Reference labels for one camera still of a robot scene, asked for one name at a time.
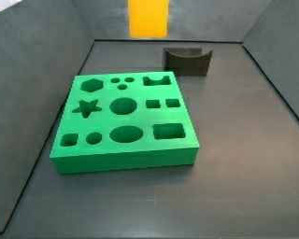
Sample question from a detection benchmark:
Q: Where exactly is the green shape sorter block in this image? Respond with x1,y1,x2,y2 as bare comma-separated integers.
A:
49,72,199,174

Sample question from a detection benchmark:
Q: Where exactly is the yellow vertical panel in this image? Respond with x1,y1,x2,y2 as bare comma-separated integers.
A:
127,0,170,38

